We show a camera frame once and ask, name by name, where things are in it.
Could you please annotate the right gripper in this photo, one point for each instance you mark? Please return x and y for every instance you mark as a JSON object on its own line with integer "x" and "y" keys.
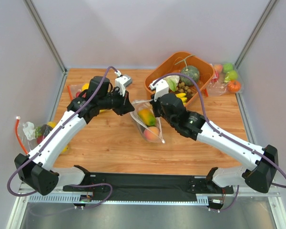
{"x": 158, "y": 108}

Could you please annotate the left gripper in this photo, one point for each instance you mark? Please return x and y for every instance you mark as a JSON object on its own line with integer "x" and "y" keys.
{"x": 123, "y": 103}

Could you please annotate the polka dot zip bag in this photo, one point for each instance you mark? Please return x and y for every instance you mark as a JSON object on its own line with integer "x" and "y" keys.
{"x": 145, "y": 104}

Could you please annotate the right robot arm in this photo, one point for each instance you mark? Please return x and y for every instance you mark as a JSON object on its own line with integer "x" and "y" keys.
{"x": 258, "y": 164}

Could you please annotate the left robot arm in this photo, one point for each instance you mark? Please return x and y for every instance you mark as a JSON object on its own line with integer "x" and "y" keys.
{"x": 36, "y": 168}

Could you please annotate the fake mango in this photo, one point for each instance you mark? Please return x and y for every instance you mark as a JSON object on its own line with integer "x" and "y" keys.
{"x": 147, "y": 117}

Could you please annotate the fake banana bunch in basin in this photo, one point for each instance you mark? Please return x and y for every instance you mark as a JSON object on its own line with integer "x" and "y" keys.
{"x": 182, "y": 96}

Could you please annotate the fake cauliflower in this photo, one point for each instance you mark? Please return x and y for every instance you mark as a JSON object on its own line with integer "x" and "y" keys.
{"x": 173, "y": 81}

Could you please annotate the fake longan cluster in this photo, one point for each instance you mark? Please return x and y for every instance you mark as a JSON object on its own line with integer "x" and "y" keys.
{"x": 182, "y": 88}

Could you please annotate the fake peach in bag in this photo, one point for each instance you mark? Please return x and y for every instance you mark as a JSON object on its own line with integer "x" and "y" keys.
{"x": 151, "y": 134}

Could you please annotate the fake yellow pepper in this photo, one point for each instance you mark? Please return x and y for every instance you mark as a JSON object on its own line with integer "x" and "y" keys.
{"x": 85, "y": 86}

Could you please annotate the fake green pumpkin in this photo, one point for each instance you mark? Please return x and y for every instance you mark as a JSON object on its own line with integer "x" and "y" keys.
{"x": 192, "y": 72}

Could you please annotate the zip bag with bananas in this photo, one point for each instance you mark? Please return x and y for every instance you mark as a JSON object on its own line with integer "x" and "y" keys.
{"x": 73, "y": 89}

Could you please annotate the fake pink peach back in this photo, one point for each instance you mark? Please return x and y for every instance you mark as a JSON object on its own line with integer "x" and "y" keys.
{"x": 218, "y": 68}

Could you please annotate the zip bag with pumpkin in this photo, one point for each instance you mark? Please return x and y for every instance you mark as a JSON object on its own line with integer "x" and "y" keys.
{"x": 218, "y": 86}

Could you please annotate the fake green bumpy fruit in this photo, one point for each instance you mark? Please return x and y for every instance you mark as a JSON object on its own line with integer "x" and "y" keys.
{"x": 227, "y": 67}

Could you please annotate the fake small orange pumpkin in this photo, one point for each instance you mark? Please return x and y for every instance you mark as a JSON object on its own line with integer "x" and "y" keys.
{"x": 234, "y": 86}

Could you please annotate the fake green apple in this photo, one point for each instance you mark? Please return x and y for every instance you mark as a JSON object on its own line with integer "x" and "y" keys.
{"x": 231, "y": 75}

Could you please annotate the zip bag at left edge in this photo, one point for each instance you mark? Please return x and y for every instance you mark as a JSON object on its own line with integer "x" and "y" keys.
{"x": 30, "y": 135}

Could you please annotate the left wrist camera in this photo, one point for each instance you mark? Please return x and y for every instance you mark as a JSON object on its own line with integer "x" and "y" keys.
{"x": 122, "y": 82}

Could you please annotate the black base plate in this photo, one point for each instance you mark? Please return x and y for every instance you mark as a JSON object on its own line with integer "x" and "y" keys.
{"x": 140, "y": 187}

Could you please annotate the aluminium rail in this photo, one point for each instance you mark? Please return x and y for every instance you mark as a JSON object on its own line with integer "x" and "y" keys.
{"x": 211, "y": 201}

